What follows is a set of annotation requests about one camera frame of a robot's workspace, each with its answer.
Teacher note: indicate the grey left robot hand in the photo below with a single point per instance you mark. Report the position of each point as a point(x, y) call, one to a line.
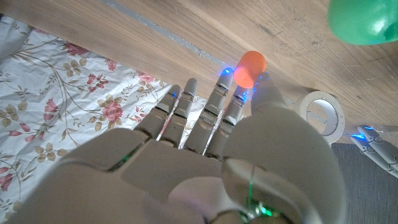
point(379, 152)

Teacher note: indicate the green ball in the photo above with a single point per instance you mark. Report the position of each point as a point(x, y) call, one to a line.
point(363, 18)

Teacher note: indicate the floral backdrop cloth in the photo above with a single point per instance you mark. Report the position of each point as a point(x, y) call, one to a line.
point(62, 93)

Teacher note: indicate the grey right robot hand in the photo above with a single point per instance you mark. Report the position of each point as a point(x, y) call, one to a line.
point(186, 180)

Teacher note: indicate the cream masking tape roll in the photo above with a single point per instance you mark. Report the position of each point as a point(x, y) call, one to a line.
point(320, 95)

